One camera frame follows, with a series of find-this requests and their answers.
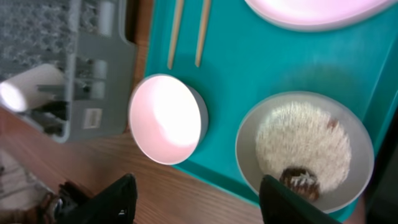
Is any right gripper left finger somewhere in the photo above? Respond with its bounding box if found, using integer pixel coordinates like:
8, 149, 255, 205
55, 174, 137, 224

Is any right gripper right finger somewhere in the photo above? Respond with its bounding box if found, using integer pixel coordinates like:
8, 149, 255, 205
259, 175, 339, 224

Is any left wooden chopstick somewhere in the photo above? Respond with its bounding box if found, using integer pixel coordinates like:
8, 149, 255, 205
167, 0, 184, 70

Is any grey plastic dish rack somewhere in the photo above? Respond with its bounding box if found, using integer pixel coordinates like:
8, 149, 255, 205
1, 1, 137, 143

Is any brown food scrap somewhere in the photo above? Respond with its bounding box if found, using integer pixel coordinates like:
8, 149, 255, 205
279, 167, 320, 202

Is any wooden chopstick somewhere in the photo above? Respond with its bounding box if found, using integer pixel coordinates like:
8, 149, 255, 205
167, 0, 184, 70
195, 0, 211, 67

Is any right wooden chopstick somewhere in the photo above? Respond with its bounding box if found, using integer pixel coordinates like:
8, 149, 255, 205
195, 0, 211, 67

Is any pile of white rice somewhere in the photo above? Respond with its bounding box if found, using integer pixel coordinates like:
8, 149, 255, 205
255, 102, 351, 193

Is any white round plate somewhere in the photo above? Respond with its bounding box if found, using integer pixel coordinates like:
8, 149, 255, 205
245, 0, 397, 32

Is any white cup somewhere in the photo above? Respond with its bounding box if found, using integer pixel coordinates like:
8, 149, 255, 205
1, 64, 65, 113

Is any teal plastic serving tray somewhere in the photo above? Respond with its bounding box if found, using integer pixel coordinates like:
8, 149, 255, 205
145, 0, 397, 205

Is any grey bowl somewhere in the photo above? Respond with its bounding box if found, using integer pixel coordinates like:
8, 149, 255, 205
235, 91, 374, 213

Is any pink white small bowl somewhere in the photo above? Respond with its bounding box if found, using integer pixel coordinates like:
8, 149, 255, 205
128, 73, 209, 165

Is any black food waste tray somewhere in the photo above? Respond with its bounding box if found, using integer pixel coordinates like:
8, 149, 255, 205
366, 114, 397, 224

